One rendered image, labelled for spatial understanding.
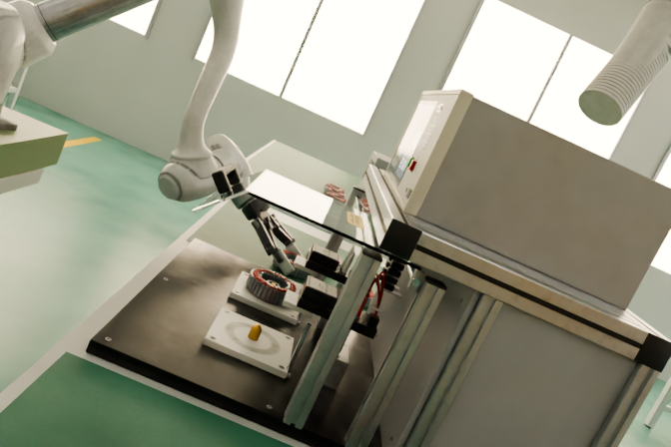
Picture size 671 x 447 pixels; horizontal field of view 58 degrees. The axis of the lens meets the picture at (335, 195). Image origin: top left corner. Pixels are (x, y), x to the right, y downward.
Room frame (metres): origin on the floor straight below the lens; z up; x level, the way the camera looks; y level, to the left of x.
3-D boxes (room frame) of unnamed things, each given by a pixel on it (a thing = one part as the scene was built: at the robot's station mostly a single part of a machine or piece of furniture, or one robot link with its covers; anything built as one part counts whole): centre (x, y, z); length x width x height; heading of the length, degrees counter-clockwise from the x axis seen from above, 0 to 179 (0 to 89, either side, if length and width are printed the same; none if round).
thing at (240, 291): (1.27, 0.04, 0.78); 0.15 x 0.15 x 0.01; 3
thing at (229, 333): (1.03, 0.03, 0.78); 0.15 x 0.15 x 0.01; 3
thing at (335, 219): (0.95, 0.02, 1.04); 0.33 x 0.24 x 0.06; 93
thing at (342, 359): (1.04, -0.12, 0.80); 0.07 x 0.05 x 0.06; 3
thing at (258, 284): (1.27, 0.04, 0.80); 0.11 x 0.11 x 0.04
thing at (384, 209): (1.17, -0.28, 1.09); 0.68 x 0.44 x 0.05; 3
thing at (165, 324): (1.15, 0.02, 0.76); 0.64 x 0.47 x 0.02; 3
